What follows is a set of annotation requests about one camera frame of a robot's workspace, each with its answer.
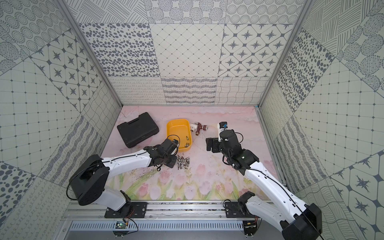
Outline pile of silver bits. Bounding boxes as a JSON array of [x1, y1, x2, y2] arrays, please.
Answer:
[[177, 156, 191, 170]]

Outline yellow plastic storage box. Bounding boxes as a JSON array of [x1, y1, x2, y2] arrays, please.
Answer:
[[167, 119, 193, 153]]

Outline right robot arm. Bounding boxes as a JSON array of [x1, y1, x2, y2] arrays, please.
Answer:
[[206, 122, 322, 240]]

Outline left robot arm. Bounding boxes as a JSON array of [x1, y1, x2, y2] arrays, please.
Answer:
[[67, 139, 180, 217]]

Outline red and white valve fitting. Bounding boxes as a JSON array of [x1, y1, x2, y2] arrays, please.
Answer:
[[190, 122, 208, 136]]

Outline black plastic tool case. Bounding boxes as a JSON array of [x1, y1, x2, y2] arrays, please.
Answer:
[[117, 112, 160, 148]]

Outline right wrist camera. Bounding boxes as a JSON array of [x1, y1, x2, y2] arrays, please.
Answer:
[[218, 122, 228, 142]]

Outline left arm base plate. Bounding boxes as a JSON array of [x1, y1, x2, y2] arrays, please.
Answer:
[[104, 202, 148, 219]]

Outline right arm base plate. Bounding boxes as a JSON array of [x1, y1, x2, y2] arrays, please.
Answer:
[[223, 200, 259, 219]]

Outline aluminium rail frame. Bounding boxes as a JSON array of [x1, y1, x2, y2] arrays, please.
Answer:
[[61, 199, 304, 222]]

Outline white slotted cable duct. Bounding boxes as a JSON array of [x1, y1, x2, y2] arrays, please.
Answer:
[[70, 220, 243, 232]]

